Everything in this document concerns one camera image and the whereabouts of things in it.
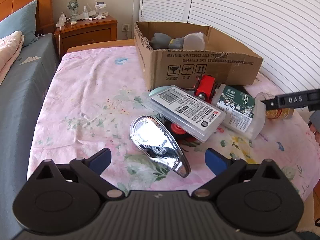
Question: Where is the black toy train car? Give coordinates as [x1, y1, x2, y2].
[160, 115, 197, 144]

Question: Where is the white louvered closet door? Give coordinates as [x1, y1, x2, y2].
[139, 0, 319, 93]

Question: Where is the clear plastic bottle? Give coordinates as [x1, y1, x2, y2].
[183, 32, 207, 50]

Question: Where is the jar of gold pins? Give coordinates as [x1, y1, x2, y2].
[255, 92, 295, 120]

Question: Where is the small spray bottle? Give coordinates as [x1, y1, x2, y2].
[82, 5, 89, 20]

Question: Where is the pink floral quilt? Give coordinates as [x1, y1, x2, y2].
[0, 31, 24, 85]

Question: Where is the white power strip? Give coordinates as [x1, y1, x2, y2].
[56, 12, 67, 28]

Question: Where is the grey cat figurine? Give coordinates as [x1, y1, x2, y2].
[150, 33, 184, 50]

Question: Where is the blue pillow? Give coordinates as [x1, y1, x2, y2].
[0, 0, 37, 47]

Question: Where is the pink floral tablecloth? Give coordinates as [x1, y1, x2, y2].
[28, 47, 319, 199]

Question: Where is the small green desk fan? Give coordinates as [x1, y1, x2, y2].
[67, 0, 79, 25]

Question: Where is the black power bank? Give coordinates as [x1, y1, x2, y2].
[232, 85, 249, 94]

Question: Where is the clear plastic card case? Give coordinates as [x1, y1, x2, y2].
[146, 85, 226, 142]

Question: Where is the red toy train car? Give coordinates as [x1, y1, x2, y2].
[194, 74, 217, 103]

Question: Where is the blue bed sheet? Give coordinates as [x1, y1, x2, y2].
[1, 33, 59, 239]

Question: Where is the wooden nightstand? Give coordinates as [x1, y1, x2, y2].
[54, 16, 118, 59]

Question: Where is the medical cotton swab box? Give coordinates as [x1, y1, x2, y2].
[212, 84, 266, 140]

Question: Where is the cardboard box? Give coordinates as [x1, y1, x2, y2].
[134, 22, 263, 90]

